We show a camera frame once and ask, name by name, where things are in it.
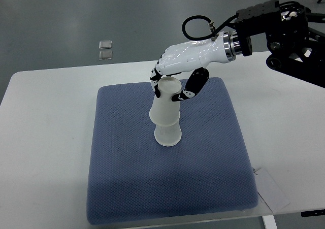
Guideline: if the upper floor plate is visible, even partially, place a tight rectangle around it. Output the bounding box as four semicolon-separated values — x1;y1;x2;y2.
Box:
99;40;112;49

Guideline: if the white paper tag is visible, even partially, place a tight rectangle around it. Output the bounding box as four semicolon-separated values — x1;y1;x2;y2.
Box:
254;168;290;213

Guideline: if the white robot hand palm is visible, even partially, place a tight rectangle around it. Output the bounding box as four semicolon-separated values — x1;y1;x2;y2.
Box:
156;31;238;76

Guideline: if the floor plate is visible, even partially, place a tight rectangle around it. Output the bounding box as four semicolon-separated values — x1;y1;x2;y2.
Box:
99;40;112;49
99;50;113;60

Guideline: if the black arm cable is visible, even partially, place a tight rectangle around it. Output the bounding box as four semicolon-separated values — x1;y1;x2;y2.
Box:
182;14;238;41

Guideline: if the blue foam cushion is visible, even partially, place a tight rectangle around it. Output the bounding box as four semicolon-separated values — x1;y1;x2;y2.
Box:
87;77;258;225

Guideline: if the white paper cup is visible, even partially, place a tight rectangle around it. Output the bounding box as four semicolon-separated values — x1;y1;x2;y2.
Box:
154;122;182;147
149;77;182;127

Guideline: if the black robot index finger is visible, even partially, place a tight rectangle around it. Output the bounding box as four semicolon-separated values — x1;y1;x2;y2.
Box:
151;75;162;98

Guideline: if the lower floor plate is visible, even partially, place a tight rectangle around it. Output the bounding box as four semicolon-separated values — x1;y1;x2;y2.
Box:
99;50;113;60

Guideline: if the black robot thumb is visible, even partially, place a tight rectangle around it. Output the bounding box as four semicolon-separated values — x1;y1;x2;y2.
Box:
171;68;210;102

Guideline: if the white table leg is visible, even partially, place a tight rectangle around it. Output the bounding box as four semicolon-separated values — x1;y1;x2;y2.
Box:
262;215;277;229

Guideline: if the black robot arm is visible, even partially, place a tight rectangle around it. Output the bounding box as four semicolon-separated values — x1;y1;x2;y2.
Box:
150;0;324;102

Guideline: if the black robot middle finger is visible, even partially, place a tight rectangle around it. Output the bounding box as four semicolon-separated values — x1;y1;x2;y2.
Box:
150;67;159;83

